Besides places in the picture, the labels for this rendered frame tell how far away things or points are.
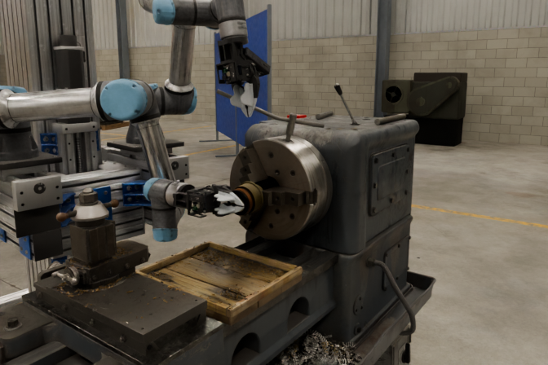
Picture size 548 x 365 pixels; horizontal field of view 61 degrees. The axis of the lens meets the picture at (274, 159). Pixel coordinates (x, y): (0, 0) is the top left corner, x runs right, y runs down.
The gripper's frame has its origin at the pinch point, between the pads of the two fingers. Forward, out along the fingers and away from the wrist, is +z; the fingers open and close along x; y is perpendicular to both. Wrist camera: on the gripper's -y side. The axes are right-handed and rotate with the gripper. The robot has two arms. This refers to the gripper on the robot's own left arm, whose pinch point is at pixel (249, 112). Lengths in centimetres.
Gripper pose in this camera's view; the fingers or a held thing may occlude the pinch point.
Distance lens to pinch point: 129.7
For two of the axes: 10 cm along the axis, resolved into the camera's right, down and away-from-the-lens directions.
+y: -5.9, 1.4, -8.0
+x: 8.0, -0.6, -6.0
